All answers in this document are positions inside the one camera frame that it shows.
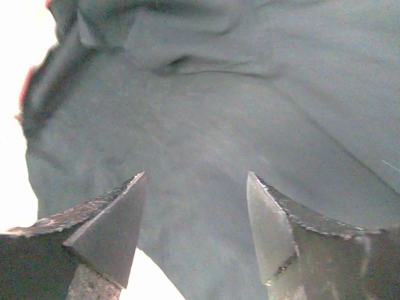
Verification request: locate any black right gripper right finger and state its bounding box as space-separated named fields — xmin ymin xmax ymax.
xmin=246 ymin=172 xmax=399 ymax=299

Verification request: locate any black t-shirt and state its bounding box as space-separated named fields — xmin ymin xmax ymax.
xmin=22 ymin=1 xmax=399 ymax=299

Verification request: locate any red plastic bin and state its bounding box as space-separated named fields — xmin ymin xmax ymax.
xmin=14 ymin=0 xmax=58 ymax=124

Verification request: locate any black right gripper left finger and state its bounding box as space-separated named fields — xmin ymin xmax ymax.
xmin=1 ymin=173 xmax=146 ymax=299

